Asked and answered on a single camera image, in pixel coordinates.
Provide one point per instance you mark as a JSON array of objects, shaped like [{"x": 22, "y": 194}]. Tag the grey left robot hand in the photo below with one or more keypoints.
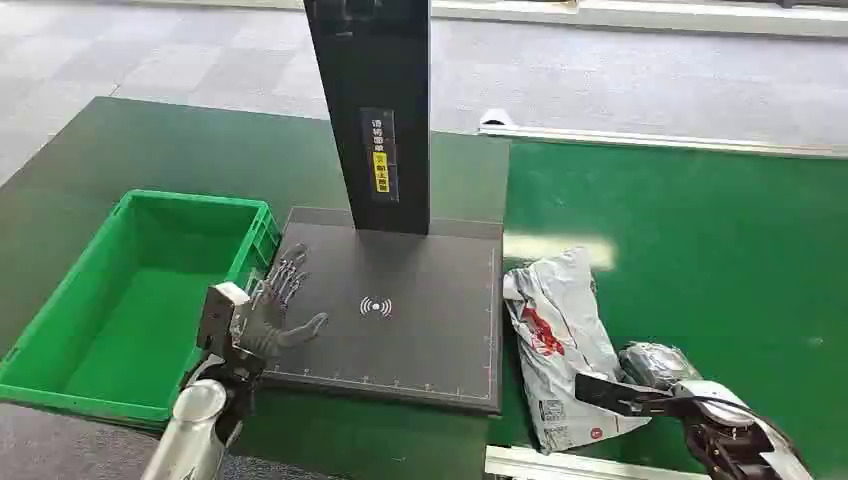
[{"x": 268, "y": 318}]

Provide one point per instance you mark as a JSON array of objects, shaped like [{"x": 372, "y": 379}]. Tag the grey plastic parcel bag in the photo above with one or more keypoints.
[{"x": 553, "y": 344}]

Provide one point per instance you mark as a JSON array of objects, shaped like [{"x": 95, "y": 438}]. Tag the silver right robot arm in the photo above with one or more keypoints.
[{"x": 742, "y": 444}]

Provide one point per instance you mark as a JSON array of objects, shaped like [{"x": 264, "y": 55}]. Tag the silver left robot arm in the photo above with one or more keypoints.
[{"x": 195, "y": 430}]

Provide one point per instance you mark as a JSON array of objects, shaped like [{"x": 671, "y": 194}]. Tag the green plastic crate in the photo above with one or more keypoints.
[{"x": 126, "y": 311}]

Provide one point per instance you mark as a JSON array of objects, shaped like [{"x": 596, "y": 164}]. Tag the black yellow warning label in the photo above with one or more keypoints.
[{"x": 380, "y": 156}]

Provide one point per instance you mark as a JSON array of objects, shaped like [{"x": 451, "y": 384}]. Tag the black scanner pillar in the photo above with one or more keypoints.
[{"x": 378, "y": 73}]

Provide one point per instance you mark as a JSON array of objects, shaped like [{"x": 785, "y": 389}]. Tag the green conveyor belt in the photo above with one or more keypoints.
[{"x": 702, "y": 265}]

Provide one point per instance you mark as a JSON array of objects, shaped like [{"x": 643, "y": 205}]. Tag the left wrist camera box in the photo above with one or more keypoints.
[{"x": 217, "y": 321}]

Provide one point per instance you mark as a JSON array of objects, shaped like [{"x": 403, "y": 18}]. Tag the dark scanner base plate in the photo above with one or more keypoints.
[{"x": 411, "y": 318}]

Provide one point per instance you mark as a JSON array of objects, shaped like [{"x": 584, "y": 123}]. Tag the white rail end cap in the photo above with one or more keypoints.
[{"x": 497, "y": 118}]

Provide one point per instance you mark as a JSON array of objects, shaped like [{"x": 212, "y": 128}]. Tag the short aluminium conveyor rail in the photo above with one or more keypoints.
[{"x": 570, "y": 466}]

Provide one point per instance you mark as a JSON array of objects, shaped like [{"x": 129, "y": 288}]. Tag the long aluminium conveyor rail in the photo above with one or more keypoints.
[{"x": 662, "y": 140}]

